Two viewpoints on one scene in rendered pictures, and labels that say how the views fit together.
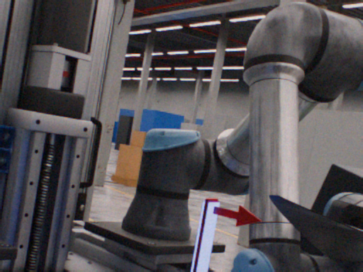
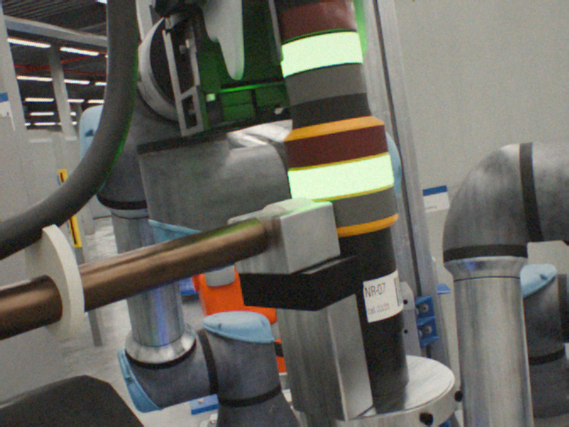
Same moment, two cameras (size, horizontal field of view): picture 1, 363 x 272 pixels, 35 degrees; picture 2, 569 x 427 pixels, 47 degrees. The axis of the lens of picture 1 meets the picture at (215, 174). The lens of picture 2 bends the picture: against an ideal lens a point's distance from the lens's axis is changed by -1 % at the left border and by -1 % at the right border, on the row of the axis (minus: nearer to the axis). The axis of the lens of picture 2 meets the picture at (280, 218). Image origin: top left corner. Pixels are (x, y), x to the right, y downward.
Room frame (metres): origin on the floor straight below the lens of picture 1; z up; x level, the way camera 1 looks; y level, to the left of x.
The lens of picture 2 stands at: (0.28, -0.51, 1.55)
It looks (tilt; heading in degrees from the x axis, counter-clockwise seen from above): 6 degrees down; 52
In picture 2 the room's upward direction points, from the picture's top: 10 degrees counter-clockwise
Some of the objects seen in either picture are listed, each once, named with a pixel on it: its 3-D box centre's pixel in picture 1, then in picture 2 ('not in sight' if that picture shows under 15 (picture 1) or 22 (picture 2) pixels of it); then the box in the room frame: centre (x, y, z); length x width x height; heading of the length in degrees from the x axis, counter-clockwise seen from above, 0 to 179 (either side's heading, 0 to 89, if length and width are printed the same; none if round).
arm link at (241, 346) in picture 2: not in sight; (237, 351); (0.87, 0.44, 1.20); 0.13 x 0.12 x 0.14; 159
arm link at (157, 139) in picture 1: (171, 158); (528, 307); (1.25, 0.10, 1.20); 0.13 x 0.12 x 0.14; 116
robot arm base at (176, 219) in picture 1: (159, 210); (532, 372); (1.25, 0.11, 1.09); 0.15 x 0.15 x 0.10
